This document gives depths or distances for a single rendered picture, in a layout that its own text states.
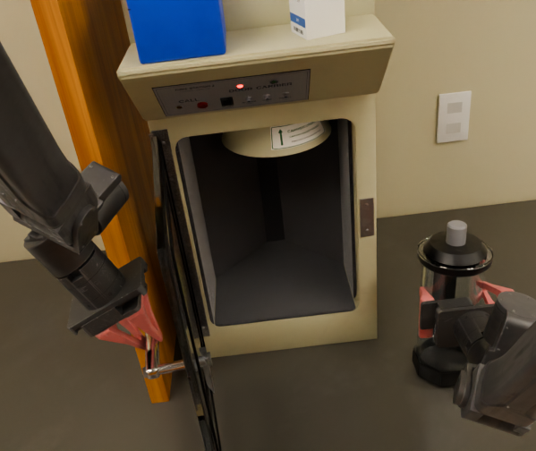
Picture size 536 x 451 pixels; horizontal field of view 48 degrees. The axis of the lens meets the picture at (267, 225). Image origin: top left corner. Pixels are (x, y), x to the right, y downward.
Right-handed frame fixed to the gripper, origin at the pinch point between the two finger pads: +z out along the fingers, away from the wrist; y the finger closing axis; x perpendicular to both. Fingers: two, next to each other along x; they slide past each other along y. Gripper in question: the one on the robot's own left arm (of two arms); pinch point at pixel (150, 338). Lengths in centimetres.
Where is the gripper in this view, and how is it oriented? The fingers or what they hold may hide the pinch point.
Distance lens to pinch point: 78.1
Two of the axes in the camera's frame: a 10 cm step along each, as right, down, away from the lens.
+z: 4.9, 7.1, 5.1
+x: 1.6, 5.0, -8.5
